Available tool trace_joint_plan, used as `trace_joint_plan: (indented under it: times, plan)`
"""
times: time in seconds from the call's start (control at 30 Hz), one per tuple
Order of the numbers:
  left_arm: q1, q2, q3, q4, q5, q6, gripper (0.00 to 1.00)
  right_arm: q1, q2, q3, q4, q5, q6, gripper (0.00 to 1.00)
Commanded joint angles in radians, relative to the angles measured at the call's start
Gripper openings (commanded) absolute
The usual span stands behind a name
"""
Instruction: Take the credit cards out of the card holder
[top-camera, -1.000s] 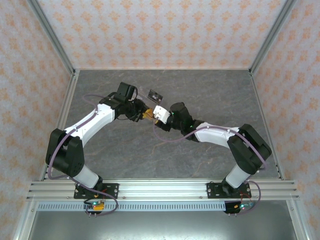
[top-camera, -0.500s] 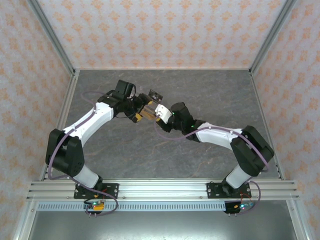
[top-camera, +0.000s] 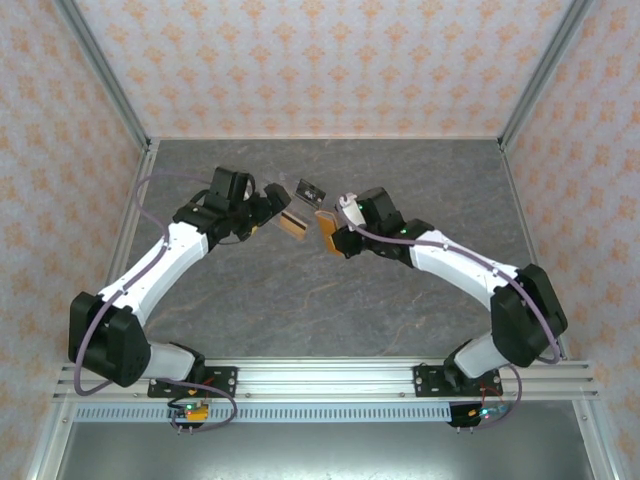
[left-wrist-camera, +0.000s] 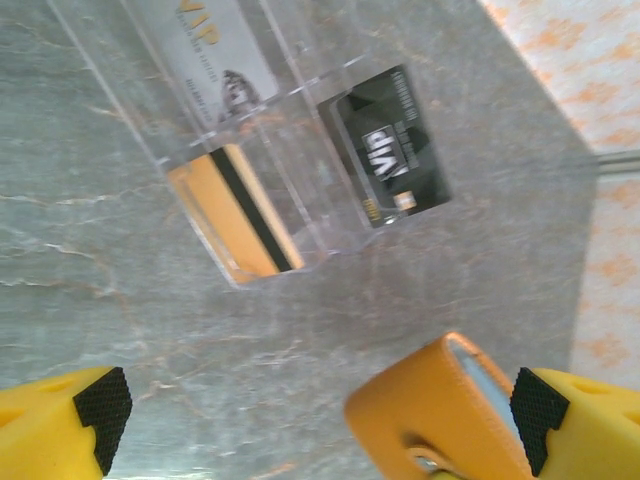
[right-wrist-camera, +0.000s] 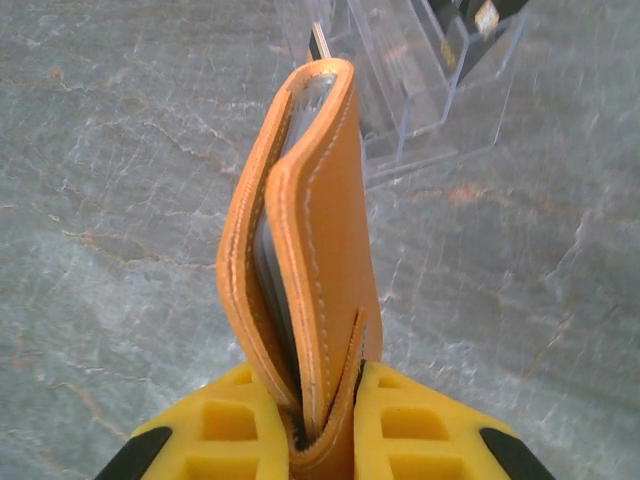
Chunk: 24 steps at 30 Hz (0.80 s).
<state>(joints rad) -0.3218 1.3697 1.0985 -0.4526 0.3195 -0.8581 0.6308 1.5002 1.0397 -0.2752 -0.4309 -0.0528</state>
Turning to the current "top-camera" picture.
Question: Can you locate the aluminium frame post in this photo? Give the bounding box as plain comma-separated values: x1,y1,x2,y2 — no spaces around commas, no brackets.
52,0,154,151
497,0,596,151

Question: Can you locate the black credit card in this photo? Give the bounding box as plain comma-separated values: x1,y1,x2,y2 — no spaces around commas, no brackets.
295,178,329,211

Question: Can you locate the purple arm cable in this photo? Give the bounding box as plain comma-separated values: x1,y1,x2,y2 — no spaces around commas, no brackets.
335,194,564,431
73,171,237,434

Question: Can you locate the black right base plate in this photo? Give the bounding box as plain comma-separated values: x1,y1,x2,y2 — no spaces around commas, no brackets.
413,364,501,400

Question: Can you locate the control board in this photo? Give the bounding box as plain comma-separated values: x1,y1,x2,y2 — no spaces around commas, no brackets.
167,399,210,424
449,402,511,430

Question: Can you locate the aluminium front frame leg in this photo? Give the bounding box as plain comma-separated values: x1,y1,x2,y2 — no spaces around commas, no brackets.
24,399,76,480
573,399,626,480

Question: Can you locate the aluminium back edge strip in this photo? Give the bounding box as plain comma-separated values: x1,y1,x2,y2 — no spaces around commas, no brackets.
149,133,501,142

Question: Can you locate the slotted grey cable duct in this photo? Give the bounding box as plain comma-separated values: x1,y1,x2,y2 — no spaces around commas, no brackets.
73,403,454,424

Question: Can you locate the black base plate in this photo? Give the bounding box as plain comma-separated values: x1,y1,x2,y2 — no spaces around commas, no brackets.
147,366,239,400
413,364,501,400

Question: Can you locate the right control board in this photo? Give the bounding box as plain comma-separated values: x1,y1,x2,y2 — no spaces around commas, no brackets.
449,402,511,430

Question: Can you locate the left control board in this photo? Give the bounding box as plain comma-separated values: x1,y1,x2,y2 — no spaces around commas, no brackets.
167,399,210,424

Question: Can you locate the aluminium floor rail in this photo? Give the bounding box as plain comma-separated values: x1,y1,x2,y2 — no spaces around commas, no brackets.
499,143,571,361
79,139,162,361

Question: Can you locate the grey metal front panel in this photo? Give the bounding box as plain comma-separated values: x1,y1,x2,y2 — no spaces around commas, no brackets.
54,421,596,480

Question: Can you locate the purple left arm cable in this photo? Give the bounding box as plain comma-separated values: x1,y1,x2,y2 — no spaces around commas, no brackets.
73,171,237,434

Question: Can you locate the aluminium mounting rail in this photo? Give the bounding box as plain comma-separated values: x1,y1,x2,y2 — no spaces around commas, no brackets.
52,356,600,402

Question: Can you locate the gold card black stripe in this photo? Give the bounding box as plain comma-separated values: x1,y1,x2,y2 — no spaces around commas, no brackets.
276,211,310,246

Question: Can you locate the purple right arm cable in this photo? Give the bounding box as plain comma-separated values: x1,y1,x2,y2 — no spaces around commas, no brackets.
335,194,564,431

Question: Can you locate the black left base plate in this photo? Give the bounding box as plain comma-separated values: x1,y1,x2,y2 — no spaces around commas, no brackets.
147,366,239,400

